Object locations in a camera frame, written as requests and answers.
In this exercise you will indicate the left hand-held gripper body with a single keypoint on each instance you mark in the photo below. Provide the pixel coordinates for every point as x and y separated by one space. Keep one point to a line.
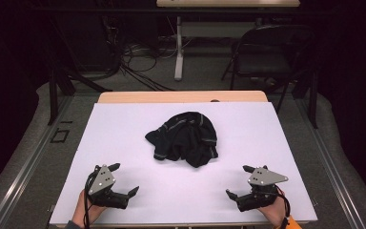
103 181

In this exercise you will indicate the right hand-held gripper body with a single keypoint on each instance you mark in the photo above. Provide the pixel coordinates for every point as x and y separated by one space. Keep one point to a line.
263 178

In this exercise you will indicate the black knit vest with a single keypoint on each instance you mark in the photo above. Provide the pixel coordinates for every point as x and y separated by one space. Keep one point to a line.
187 140

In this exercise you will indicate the person's right hand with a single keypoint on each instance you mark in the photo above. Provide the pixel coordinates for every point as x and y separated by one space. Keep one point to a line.
276 213

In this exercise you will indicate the person's left hand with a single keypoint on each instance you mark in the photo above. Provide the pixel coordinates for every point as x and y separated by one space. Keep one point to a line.
81 213

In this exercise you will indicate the white board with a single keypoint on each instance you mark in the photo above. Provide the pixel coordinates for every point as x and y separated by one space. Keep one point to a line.
124 143

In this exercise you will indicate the wooden table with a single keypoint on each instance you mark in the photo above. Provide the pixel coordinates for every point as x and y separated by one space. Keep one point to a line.
158 96

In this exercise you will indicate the black metal stand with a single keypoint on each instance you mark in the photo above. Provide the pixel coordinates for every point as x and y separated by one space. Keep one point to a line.
313 101
53 95

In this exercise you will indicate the black folding chair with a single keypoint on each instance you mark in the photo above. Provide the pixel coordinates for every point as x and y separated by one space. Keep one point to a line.
263 60

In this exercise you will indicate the white-legged desk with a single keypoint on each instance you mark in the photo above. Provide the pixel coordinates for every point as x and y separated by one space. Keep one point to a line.
179 47

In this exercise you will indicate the metal floor rail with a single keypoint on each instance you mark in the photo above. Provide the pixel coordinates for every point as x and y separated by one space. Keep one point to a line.
330 165
28 165

